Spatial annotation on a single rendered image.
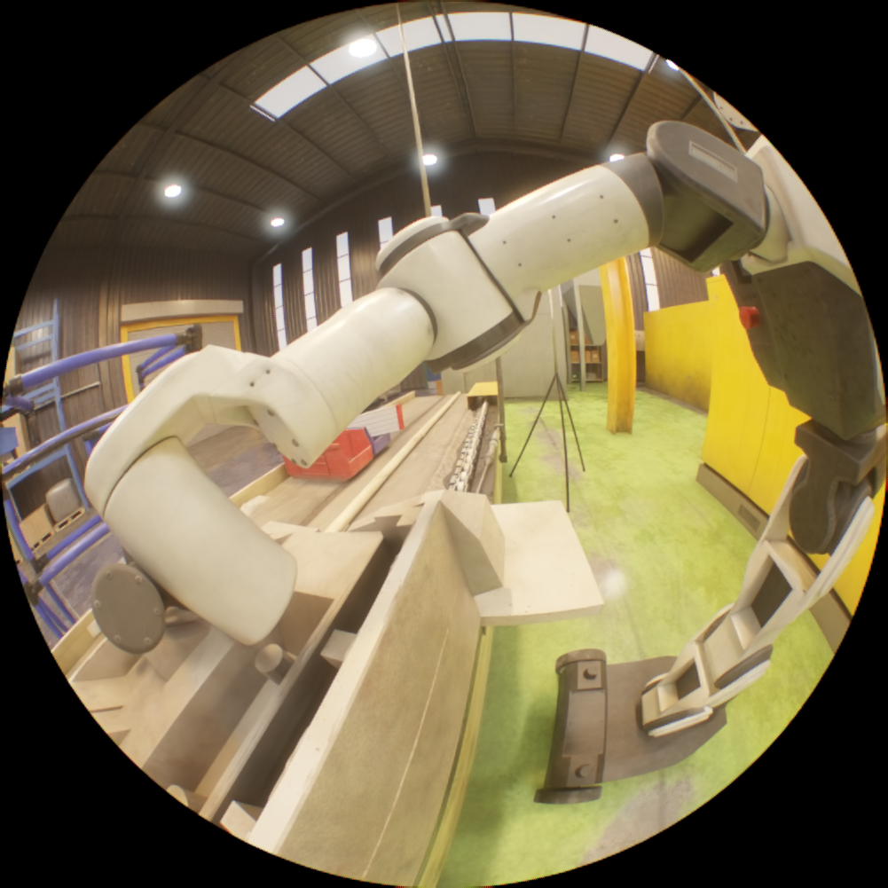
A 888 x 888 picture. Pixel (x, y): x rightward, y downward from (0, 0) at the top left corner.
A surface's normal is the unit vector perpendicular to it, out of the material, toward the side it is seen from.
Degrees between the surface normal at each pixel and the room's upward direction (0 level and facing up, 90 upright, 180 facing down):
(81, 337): 90
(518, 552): 0
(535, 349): 90
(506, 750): 0
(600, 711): 0
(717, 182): 87
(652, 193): 107
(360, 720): 80
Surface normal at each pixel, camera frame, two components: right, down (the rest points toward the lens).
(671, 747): -0.11, -0.94
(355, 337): 0.54, -0.29
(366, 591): 0.94, -0.19
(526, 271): 0.00, 0.87
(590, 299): -0.15, 0.67
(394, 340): 0.72, 0.17
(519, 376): -0.20, 0.34
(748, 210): -0.47, 0.29
